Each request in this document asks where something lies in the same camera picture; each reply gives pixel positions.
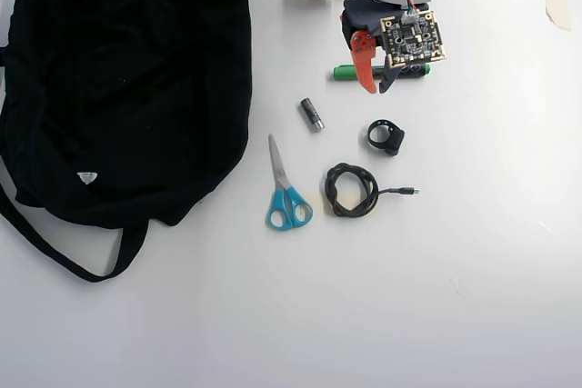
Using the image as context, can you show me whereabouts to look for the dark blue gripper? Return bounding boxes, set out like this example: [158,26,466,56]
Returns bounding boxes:
[340,0,406,95]

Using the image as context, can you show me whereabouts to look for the green marker with black barrel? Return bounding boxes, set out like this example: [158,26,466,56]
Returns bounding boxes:
[332,62,433,85]

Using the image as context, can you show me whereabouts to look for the black fabric bag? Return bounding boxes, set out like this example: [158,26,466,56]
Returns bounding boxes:
[0,0,254,284]

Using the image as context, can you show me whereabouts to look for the small black cylindrical battery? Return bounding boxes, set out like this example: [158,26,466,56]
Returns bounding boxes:
[298,96,326,134]

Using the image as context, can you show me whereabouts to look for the bare camera circuit board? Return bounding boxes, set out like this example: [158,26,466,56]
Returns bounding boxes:
[378,9,448,70]

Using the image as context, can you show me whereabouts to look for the coiled black usb cable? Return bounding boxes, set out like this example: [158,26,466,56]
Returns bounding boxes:
[324,161,421,220]

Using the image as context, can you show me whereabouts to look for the blue handled scissors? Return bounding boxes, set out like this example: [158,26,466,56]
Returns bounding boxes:
[265,133,315,232]

